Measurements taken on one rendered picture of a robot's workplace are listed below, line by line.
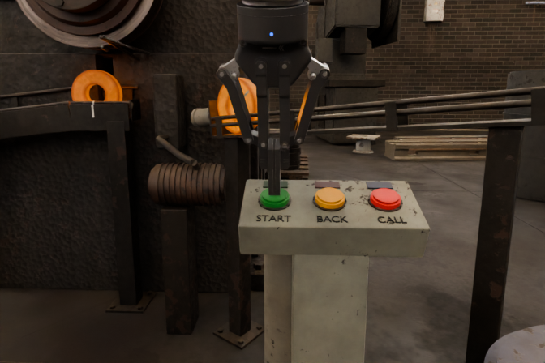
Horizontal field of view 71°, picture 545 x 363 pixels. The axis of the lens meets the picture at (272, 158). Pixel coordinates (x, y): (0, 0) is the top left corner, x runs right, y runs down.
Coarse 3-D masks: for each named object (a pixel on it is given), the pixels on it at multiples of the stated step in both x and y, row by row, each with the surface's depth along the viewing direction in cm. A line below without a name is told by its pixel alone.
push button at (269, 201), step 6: (264, 192) 52; (282, 192) 52; (264, 198) 51; (270, 198) 51; (276, 198) 51; (282, 198) 51; (288, 198) 51; (264, 204) 51; (270, 204) 50; (276, 204) 50; (282, 204) 51
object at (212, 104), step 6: (210, 102) 109; (216, 102) 111; (210, 108) 109; (216, 108) 111; (210, 114) 109; (216, 114) 111; (210, 120) 109; (210, 126) 109; (216, 132) 111; (228, 132) 115
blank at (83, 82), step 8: (88, 72) 122; (96, 72) 122; (104, 72) 122; (80, 80) 122; (88, 80) 122; (96, 80) 122; (104, 80) 122; (112, 80) 122; (72, 88) 123; (80, 88) 123; (88, 88) 124; (104, 88) 123; (112, 88) 123; (120, 88) 125; (72, 96) 123; (80, 96) 123; (88, 96) 125; (112, 96) 123; (120, 96) 124
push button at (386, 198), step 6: (372, 192) 52; (378, 192) 52; (384, 192) 52; (390, 192) 52; (396, 192) 52; (372, 198) 51; (378, 198) 51; (384, 198) 51; (390, 198) 51; (396, 198) 51; (378, 204) 50; (384, 204) 50; (390, 204) 50; (396, 204) 50
